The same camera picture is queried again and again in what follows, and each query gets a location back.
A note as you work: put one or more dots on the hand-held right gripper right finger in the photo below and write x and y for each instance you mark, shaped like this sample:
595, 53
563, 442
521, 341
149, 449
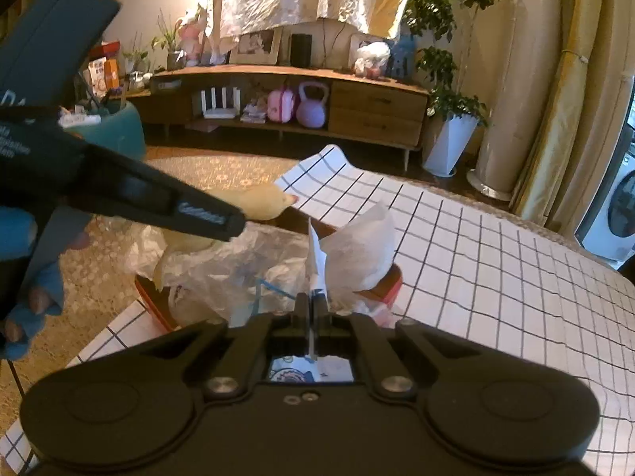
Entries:
322, 310

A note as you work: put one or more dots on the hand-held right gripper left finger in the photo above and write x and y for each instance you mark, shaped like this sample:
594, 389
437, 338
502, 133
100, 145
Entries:
301, 310

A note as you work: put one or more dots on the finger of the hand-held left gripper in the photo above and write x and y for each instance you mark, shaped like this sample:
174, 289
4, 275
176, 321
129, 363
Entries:
198, 210

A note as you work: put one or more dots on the white packet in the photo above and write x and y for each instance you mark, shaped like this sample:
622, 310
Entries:
313, 258

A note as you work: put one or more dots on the white gauze cloth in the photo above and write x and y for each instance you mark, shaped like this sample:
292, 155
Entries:
362, 253

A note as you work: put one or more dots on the orange storage tray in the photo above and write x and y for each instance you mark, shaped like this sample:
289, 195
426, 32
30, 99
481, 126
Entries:
149, 297

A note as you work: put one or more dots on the person's left hand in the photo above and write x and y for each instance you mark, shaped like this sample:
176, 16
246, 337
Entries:
47, 287

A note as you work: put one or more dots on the orange printed box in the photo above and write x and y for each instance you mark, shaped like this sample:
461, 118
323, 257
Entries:
110, 74

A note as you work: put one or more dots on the clear plastic bag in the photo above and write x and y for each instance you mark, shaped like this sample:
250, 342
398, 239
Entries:
146, 253
233, 267

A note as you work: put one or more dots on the small potted plant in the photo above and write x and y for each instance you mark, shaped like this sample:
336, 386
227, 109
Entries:
135, 54
173, 57

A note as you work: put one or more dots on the teal round table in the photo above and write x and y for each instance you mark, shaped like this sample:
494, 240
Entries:
124, 129

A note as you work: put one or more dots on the white router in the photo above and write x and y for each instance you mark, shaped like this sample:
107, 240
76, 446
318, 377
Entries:
221, 109

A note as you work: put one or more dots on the pink toy case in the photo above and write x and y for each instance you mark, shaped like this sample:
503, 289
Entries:
281, 106

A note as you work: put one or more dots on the pink doll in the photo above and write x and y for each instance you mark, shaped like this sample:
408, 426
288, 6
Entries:
191, 39

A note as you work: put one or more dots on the purple kettlebell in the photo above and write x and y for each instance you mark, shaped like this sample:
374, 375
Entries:
311, 111

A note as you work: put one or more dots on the white checked tablecloth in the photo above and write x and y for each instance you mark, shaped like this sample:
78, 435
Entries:
496, 282

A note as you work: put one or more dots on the black speaker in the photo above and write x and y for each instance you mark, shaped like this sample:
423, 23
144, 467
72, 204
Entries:
300, 49

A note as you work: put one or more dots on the wooden media cabinet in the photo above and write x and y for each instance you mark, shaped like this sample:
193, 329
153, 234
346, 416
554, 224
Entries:
377, 109

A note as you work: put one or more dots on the tall potted plant white pot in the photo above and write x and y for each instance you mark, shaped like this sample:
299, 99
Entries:
451, 144

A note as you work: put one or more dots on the white plush toy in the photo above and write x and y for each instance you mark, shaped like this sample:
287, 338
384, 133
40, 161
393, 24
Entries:
373, 57

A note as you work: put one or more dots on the blue plush toy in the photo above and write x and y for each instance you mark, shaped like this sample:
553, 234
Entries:
403, 57

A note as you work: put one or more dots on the white washing machine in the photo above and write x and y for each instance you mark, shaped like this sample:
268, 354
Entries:
615, 213

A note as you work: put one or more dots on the yellow beige curtain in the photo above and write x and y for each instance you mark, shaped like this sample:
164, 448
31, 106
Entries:
585, 109

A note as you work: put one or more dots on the white picture frame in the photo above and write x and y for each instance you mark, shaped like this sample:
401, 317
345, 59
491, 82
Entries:
258, 44

